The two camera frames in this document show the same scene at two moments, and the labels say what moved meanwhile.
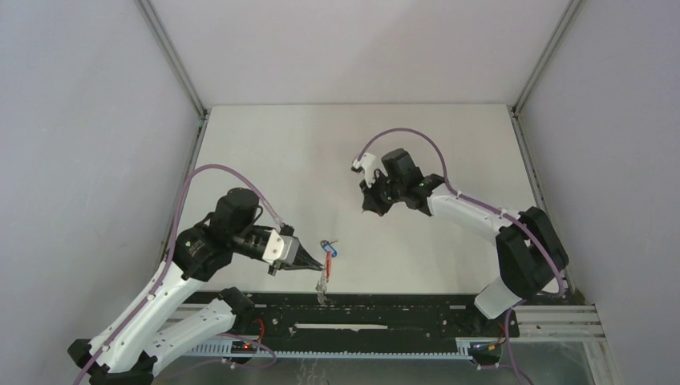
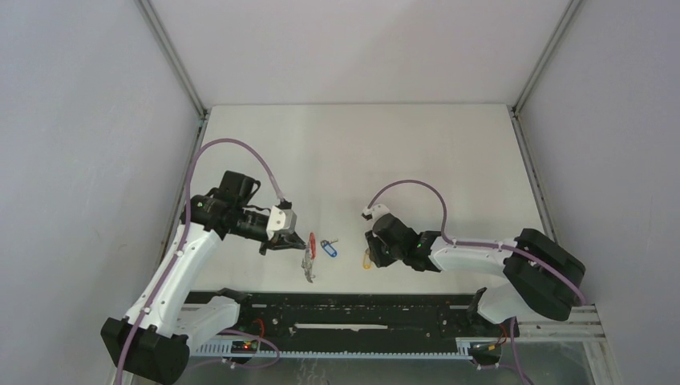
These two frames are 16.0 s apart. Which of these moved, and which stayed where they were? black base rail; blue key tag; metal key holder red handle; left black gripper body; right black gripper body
Moved: left black gripper body; right black gripper body; metal key holder red handle
Stayed: black base rail; blue key tag
